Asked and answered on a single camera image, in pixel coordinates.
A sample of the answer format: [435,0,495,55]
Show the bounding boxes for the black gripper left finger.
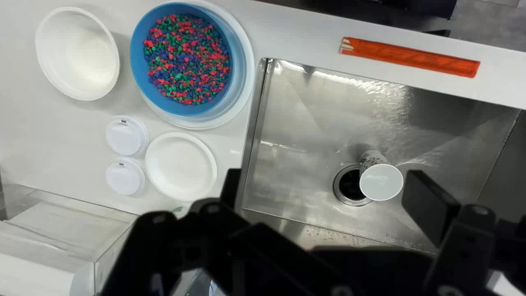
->
[100,168,342,296]

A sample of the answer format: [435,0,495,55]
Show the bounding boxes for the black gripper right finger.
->
[401,170,526,296]

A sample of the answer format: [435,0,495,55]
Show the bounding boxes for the small white round lid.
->
[103,116,149,160]
[103,158,148,198]

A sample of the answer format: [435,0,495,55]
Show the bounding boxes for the small white plate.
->
[143,132,218,203]

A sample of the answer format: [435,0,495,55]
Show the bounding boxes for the white plastic cup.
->
[358,148,406,203]

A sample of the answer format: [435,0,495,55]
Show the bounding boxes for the clear plastic container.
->
[0,183,138,296]

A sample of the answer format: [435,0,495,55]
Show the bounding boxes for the round sink drain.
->
[330,163,375,209]

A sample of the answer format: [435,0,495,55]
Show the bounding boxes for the stainless steel sink basin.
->
[235,56,523,257]

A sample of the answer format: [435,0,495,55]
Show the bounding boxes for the blue bowl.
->
[128,2,248,120]

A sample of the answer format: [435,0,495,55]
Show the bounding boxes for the colorful beads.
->
[143,14,232,107]

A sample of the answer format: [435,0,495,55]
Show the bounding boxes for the orange flat strip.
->
[337,35,481,79]

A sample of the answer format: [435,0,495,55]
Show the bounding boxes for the white empty bowl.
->
[34,5,121,104]

